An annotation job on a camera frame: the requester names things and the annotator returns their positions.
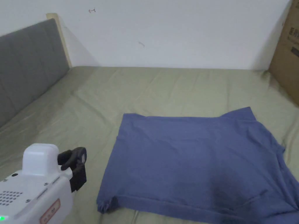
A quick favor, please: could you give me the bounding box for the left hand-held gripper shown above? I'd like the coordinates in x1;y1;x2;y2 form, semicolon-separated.
0;143;87;224

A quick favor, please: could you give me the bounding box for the bed with pale green sheet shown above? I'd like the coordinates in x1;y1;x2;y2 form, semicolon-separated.
0;66;299;224

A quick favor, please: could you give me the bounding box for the grey padded headboard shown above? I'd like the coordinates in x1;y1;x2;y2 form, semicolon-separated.
0;18;70;128

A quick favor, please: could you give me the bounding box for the dark blue shirt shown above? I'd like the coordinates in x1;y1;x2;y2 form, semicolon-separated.
97;106;299;224

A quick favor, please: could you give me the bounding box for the beige wooden board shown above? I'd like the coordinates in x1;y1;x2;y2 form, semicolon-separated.
46;13;72;69

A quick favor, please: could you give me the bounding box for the brown cardboard carton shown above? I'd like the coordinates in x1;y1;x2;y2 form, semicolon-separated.
268;0;299;106

